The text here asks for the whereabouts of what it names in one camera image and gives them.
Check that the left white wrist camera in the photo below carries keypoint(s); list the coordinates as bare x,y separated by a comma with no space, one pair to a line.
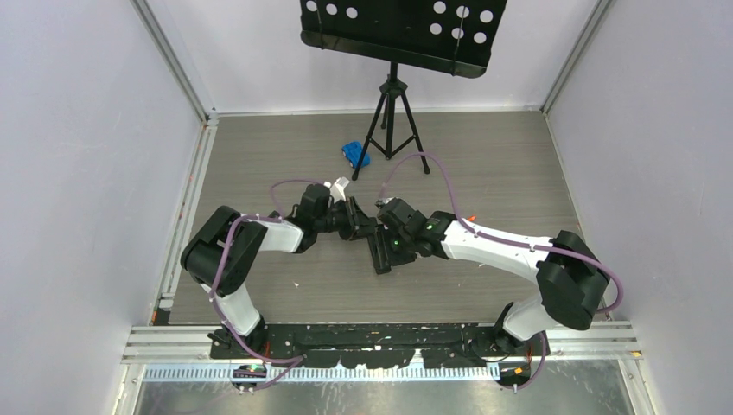
338,188

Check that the blue toy car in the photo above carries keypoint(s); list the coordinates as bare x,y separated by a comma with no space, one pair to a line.
352,152

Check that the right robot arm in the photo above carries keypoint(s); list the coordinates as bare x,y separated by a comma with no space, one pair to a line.
570,283

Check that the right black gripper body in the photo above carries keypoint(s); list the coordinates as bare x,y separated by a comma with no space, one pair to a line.
399,249

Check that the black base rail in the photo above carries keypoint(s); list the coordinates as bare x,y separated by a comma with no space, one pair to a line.
375,345

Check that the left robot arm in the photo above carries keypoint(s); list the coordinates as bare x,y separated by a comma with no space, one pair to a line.
221,254

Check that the black music stand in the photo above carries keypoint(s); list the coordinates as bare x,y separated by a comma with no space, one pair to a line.
452,37

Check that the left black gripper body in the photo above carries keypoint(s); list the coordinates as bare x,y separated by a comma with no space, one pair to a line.
347,225

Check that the plain black remote control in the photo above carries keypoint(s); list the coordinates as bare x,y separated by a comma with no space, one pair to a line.
384,249

